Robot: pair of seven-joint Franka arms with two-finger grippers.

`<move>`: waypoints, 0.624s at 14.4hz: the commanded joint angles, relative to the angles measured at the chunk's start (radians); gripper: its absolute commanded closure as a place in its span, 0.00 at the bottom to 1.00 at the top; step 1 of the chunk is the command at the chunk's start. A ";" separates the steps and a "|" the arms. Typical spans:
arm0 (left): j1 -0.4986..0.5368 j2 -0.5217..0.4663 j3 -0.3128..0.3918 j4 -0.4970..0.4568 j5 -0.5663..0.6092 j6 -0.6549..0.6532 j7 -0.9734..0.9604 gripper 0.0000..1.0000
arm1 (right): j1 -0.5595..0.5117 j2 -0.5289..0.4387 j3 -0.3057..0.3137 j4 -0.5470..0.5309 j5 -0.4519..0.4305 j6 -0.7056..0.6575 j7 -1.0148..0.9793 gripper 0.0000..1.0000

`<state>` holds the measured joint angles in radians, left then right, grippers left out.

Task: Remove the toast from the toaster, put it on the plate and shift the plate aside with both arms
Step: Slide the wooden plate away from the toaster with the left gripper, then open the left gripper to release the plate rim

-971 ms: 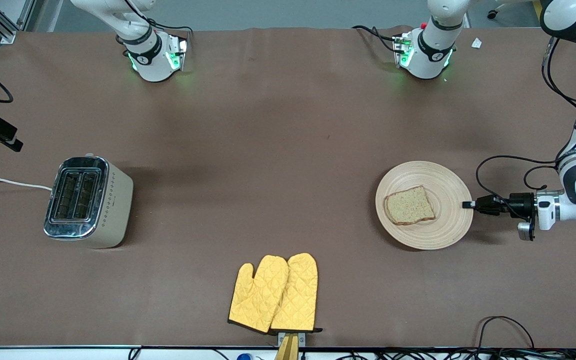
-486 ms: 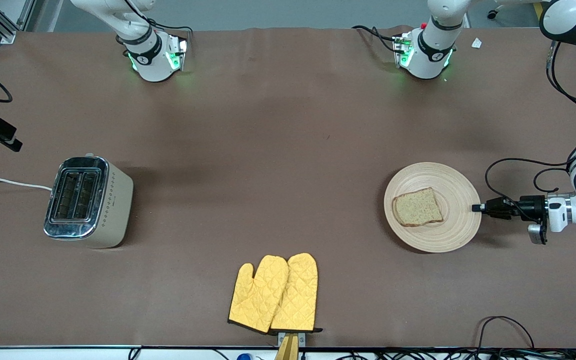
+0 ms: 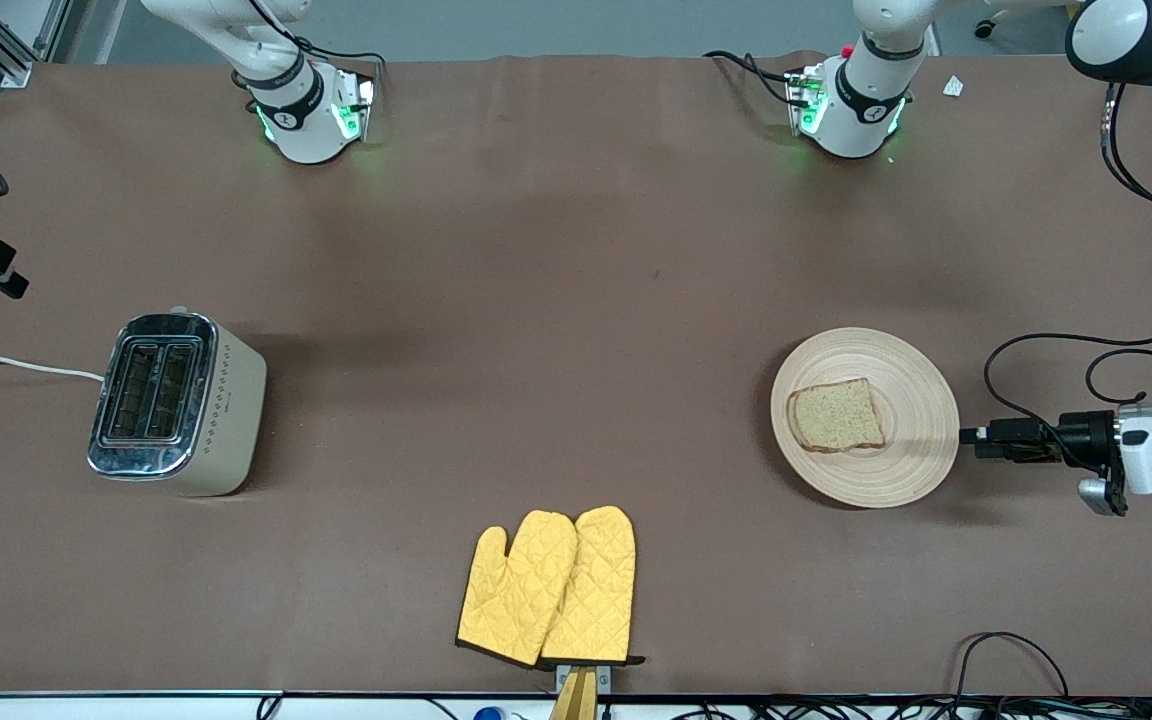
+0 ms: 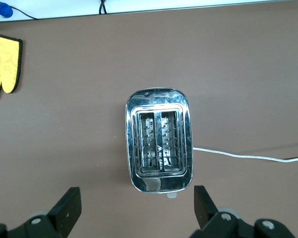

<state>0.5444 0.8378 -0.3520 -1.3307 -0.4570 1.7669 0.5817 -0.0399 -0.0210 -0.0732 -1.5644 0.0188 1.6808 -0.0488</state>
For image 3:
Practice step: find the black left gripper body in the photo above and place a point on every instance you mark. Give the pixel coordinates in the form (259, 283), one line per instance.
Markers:
(1088, 438)

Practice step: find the round pale wooden plate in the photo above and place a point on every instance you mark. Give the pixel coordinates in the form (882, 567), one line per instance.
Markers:
(916, 440)

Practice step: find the brown-crusted toast slice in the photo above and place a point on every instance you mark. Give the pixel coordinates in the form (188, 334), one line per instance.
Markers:
(836, 415)

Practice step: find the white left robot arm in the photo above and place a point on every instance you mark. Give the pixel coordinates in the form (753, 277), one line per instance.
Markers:
(861, 105)

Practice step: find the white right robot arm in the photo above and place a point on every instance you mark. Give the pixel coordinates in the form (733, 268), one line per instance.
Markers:
(301, 105)

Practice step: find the beige chrome two-slot toaster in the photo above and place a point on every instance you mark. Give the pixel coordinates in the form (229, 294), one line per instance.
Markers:
(221, 410)

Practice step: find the small white paper scrap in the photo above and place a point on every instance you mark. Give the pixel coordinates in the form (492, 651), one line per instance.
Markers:
(953, 86)

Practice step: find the black caster wheel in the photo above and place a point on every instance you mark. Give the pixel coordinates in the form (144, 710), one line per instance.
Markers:
(985, 29)

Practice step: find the yellow quilted oven mitt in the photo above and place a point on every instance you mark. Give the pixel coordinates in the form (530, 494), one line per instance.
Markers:
(511, 600)
(596, 590)

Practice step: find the pale wooden stick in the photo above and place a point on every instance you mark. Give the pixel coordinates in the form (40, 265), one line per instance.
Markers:
(574, 700)

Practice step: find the small blue object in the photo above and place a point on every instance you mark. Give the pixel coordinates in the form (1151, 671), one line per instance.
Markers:
(489, 714)

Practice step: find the small metal bracket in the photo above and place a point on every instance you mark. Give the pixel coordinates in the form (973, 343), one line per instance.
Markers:
(604, 678)

